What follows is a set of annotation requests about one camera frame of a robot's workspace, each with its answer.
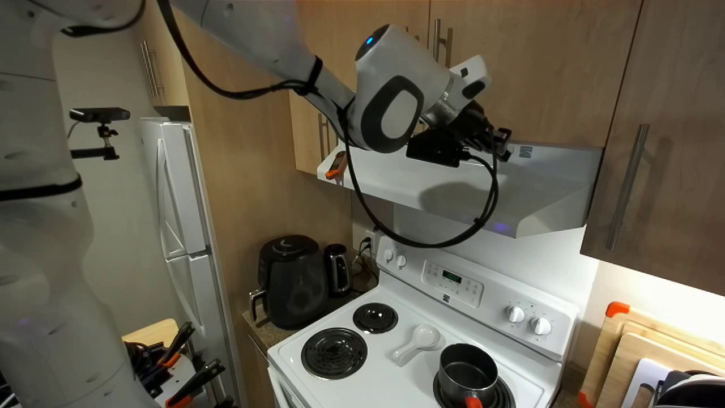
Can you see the small coil burner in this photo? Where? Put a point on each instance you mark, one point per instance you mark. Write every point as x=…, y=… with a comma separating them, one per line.
x=375, y=318

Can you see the white stove knob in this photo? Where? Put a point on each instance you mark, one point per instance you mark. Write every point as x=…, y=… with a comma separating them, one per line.
x=540, y=324
x=514, y=312
x=387, y=253
x=399, y=261

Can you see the white wall outlet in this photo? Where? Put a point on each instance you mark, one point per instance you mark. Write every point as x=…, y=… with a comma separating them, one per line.
x=365, y=238

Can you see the tall wooden side panel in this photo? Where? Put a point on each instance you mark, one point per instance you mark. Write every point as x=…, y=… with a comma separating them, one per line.
x=241, y=189

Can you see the white plastic board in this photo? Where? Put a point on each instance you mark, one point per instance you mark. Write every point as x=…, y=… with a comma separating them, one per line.
x=642, y=381

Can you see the wooden cutting board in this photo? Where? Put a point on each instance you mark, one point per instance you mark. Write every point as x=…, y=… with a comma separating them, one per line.
x=606, y=359
x=642, y=352

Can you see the large coil burner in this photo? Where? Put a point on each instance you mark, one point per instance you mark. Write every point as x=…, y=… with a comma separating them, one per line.
x=334, y=352

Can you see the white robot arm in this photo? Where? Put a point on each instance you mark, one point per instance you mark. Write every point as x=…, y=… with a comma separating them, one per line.
x=392, y=90

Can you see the white range hood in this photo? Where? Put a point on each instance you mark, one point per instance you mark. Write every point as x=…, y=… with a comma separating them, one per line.
x=544, y=194

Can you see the orange black bar clamp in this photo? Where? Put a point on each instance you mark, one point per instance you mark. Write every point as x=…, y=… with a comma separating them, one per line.
x=173, y=346
x=198, y=381
x=335, y=166

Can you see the double door wooden wall cabinet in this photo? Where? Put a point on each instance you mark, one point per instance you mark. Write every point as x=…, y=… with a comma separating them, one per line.
x=544, y=60

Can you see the shallow wooden cabinet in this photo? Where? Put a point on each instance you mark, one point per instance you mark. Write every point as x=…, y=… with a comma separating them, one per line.
x=171, y=74

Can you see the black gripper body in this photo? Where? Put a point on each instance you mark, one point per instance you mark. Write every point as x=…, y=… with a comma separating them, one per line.
x=476, y=128

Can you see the white electric stove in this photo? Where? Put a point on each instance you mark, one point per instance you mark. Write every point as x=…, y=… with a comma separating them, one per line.
x=421, y=302

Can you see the black frying pan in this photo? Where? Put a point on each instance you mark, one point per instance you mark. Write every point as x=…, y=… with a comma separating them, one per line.
x=694, y=389

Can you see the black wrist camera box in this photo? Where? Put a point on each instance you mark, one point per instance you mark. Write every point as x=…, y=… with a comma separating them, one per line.
x=437, y=148

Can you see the wooden upper cabinet door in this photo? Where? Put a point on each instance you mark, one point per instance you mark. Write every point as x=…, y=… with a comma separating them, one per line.
x=301, y=143

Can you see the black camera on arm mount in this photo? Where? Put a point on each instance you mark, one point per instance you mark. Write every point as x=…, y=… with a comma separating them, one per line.
x=97, y=113

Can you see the white spoon rest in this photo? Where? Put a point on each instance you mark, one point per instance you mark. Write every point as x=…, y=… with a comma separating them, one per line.
x=416, y=343

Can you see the white refrigerator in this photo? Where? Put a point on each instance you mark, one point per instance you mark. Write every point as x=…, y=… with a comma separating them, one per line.
x=183, y=226

